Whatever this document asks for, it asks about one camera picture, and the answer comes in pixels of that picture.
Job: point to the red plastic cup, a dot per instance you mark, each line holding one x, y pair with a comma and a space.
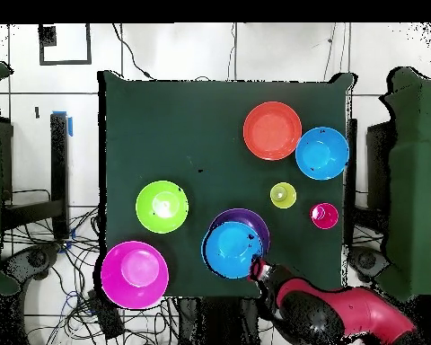
324, 215

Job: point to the black metal stand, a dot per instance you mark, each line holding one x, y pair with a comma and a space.
59, 161
379, 161

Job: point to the orange plastic bowl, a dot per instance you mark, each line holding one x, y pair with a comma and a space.
272, 130

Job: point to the light blue plastic bowl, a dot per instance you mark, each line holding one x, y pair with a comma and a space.
322, 153
231, 249

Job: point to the purple plastic bowl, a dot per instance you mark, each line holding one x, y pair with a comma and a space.
251, 219

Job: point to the green plastic bowl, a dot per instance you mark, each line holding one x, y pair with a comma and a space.
162, 207

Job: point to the large magenta plastic bowl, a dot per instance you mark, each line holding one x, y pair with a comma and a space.
134, 275

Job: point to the dark green tablecloth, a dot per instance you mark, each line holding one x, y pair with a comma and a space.
165, 125

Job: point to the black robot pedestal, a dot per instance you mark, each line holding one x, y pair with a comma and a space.
219, 323

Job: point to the yellow plastic cup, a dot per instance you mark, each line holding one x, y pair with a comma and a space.
283, 195

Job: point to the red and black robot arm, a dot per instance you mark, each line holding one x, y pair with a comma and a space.
316, 312

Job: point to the black power box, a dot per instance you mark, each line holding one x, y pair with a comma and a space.
107, 320

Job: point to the blue tape strip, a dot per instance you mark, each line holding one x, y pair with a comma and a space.
70, 126

